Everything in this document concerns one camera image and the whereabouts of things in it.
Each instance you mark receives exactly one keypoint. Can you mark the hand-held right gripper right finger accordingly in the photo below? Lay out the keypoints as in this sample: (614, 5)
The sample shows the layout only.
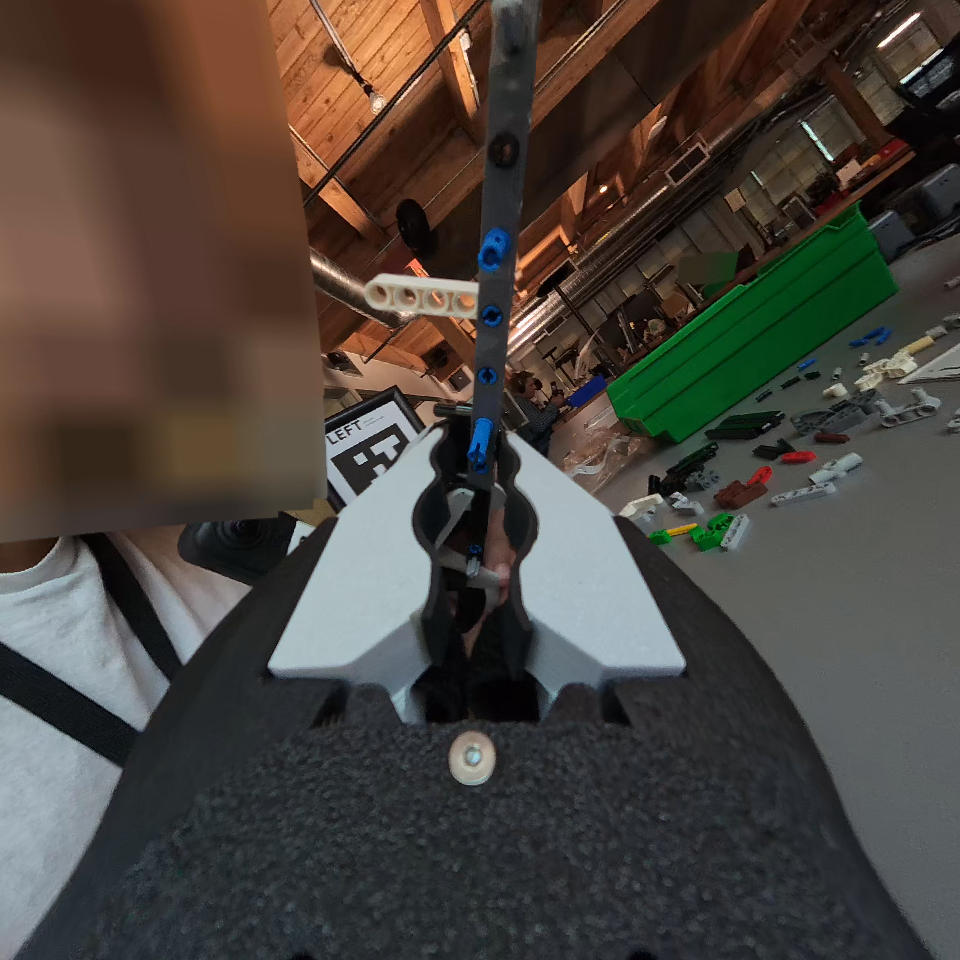
(592, 592)

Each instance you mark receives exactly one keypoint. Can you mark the dark grey lego beam assembly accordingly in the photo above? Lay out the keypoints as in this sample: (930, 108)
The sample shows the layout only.
(501, 195)

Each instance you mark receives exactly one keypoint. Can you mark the small blue crate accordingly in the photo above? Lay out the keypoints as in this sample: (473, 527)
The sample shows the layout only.
(590, 391)

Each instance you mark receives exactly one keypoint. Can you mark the clear plastic bags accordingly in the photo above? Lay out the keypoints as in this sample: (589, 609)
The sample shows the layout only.
(600, 461)

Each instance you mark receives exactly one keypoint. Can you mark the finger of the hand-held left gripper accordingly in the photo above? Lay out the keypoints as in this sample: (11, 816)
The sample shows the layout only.
(480, 576)
(457, 510)

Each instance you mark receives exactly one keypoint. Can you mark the green storage bin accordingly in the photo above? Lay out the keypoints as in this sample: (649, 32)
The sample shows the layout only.
(750, 345)

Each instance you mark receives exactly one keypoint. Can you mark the person's left hand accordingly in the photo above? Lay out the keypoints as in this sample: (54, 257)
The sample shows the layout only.
(505, 581)

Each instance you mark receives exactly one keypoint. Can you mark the ceiling spot lamp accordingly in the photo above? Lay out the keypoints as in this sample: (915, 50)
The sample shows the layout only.
(375, 101)

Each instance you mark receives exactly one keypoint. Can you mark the lego instruction booklet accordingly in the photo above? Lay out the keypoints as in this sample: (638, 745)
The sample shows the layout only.
(937, 373)

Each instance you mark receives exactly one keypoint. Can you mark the scattered lego pieces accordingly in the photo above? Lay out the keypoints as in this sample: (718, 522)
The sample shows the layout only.
(739, 495)

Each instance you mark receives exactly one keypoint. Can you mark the silver ventilation duct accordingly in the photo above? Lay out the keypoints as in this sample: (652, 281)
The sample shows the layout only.
(352, 289)

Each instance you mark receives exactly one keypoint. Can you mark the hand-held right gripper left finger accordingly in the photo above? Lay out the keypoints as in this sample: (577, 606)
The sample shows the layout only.
(352, 585)

